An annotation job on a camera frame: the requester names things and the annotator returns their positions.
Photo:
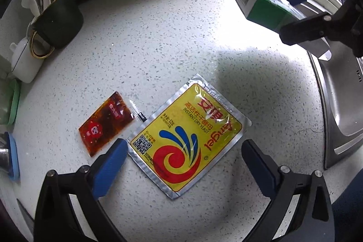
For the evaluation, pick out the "white sugar pot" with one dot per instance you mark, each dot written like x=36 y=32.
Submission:
x=24 y=66

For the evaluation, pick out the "steel teapot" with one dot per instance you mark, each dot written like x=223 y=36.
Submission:
x=4 y=154

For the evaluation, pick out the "stainless steel sink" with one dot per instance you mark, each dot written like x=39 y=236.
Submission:
x=340 y=84

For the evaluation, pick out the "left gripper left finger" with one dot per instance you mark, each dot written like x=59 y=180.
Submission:
x=106 y=167

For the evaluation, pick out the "glass carafe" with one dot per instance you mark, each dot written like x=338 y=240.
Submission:
x=6 y=94

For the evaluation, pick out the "black mug utensil holder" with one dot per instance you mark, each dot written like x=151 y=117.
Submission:
x=58 y=25

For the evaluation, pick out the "green white medicine box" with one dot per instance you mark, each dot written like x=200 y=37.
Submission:
x=273 y=14

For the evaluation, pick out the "yellow yeast packet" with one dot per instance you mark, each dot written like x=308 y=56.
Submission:
x=177 y=145

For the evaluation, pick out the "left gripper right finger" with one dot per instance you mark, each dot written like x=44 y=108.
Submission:
x=262 y=167

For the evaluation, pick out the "red chili sauce sachet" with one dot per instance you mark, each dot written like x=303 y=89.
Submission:
x=113 y=117

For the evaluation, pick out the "blue saucer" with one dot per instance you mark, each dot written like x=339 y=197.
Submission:
x=14 y=171

